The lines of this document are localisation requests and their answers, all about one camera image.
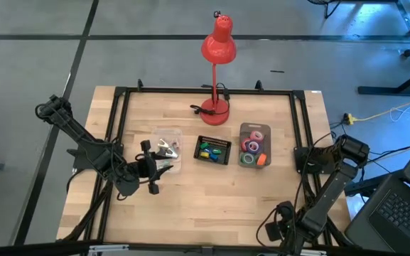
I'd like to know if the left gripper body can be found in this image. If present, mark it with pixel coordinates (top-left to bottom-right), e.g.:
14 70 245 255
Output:
133 139 161 196

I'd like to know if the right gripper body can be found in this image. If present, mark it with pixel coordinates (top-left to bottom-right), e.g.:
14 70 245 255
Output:
264 200 300 255

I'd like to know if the purple tape roll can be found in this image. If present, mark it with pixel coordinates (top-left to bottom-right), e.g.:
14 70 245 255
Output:
247 140 262 155

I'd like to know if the pink tape roll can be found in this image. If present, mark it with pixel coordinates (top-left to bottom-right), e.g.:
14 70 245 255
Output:
249 129 265 144

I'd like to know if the clear plastic bin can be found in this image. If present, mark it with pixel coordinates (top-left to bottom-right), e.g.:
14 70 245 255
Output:
149 127 184 175

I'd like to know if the black slotted plastic basket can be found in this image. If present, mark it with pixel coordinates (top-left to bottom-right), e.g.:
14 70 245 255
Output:
193 134 233 166

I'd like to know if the grey translucent plastic bin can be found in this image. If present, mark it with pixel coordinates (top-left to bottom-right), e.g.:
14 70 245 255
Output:
237 122 273 169

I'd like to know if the black laptop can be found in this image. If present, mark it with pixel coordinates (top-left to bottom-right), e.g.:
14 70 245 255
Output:
344 134 410 256

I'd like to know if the red desk lamp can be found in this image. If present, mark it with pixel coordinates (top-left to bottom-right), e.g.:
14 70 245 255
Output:
189 10 238 127

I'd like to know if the black desk leg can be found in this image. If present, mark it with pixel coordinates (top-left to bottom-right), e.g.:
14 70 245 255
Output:
357 63 410 97

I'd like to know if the black lamp cable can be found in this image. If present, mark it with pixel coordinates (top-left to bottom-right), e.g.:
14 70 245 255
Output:
189 82 232 117

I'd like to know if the black aluminium table frame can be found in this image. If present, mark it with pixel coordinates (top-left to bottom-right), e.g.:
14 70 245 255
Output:
57 78 355 256

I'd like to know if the yellow cable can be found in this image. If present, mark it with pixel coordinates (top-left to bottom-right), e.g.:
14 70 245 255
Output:
352 90 410 124

